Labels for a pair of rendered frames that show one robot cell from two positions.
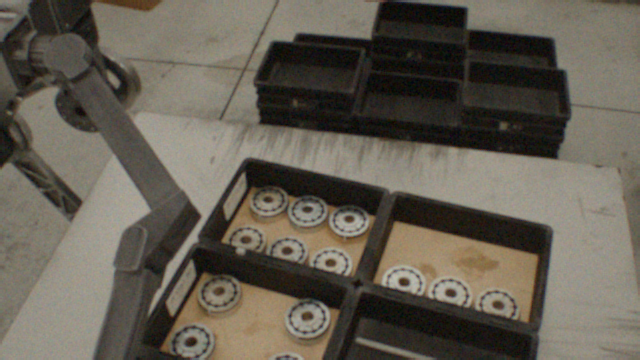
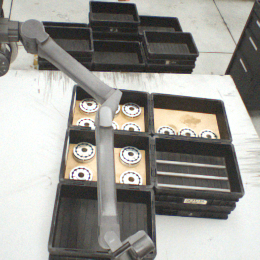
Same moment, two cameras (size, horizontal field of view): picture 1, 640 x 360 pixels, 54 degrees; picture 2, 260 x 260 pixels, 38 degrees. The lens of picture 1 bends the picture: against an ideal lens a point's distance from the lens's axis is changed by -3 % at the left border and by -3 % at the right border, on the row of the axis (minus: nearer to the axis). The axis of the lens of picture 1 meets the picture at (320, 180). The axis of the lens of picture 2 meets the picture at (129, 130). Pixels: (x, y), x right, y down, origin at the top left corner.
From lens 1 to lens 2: 64 cm
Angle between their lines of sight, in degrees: 20
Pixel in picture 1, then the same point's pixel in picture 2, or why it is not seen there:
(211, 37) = not seen: outside the picture
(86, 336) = (7, 189)
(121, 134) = (76, 67)
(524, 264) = (211, 119)
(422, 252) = (167, 119)
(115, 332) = (106, 155)
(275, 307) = not seen: hidden behind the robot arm
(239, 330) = not seen: hidden behind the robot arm
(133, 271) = (109, 126)
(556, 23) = (165, 10)
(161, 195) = (108, 93)
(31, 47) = (8, 27)
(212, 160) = (38, 91)
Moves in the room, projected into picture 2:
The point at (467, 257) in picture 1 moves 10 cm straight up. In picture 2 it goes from (187, 119) to (191, 106)
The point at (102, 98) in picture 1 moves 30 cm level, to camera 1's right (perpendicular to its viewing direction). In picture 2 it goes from (59, 51) to (140, 42)
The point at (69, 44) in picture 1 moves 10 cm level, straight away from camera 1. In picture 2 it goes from (34, 24) to (17, 10)
